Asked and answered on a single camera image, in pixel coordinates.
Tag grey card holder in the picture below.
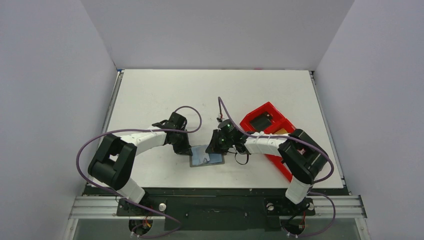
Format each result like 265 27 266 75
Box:
189 145 225 168

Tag pictured card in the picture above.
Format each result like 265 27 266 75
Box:
190 145 214 167

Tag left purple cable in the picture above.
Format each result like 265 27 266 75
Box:
76 105 203 200

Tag purple cable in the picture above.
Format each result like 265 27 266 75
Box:
217 96 336 239
76 105 203 200

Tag tan card in tray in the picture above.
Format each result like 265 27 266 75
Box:
275 128 289 135

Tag black wallet in tray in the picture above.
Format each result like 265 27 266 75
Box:
249 112 273 132

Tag red plastic tray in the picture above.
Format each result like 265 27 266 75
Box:
239 101 295 182

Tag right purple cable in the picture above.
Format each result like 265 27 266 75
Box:
217 96 336 239

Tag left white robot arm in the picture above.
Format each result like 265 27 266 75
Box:
87 112 193 215

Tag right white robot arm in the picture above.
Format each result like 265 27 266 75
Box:
205 119 329 214

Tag black loop cable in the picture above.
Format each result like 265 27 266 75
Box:
234 150 250 166

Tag aluminium frame rail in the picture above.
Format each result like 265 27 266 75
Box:
68 195 366 220

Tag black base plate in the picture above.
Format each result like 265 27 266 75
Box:
82 185 349 232

